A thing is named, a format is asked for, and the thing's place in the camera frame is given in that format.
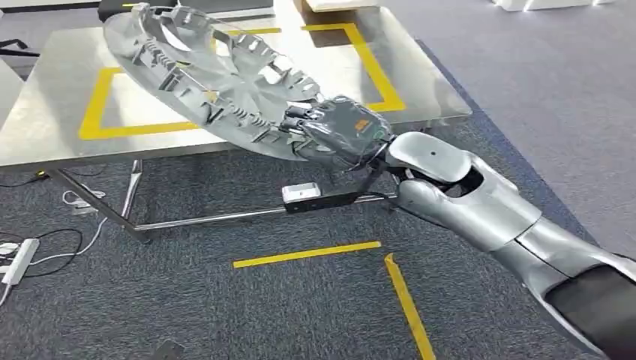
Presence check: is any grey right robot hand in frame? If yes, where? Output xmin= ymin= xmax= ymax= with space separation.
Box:
xmin=280 ymin=95 xmax=394 ymax=170

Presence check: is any silver wheel hubcap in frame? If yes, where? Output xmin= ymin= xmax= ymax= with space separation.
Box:
xmin=103 ymin=2 xmax=339 ymax=163

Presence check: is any white furniture base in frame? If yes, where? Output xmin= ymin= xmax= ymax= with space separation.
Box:
xmin=303 ymin=0 xmax=383 ymax=13

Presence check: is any yellow tape strip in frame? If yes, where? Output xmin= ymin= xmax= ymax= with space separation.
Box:
xmin=232 ymin=241 xmax=383 ymax=270
xmin=383 ymin=253 xmax=437 ymax=360

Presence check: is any yellow tape square outline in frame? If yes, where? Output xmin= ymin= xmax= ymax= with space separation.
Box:
xmin=78 ymin=22 xmax=407 ymax=142

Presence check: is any black robot foot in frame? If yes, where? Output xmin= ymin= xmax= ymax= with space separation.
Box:
xmin=148 ymin=340 xmax=188 ymax=360

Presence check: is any steel table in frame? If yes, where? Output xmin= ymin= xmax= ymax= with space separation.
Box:
xmin=0 ymin=4 xmax=473 ymax=245

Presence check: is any white power strip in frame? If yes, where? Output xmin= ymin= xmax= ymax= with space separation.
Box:
xmin=1 ymin=238 xmax=41 ymax=287

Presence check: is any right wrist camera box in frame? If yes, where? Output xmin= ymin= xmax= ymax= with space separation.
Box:
xmin=281 ymin=182 xmax=398 ymax=215

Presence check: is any white cable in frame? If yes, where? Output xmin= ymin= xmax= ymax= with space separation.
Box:
xmin=27 ymin=216 xmax=108 ymax=267

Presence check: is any black cable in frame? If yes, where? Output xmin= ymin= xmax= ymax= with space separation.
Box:
xmin=0 ymin=228 xmax=83 ymax=279

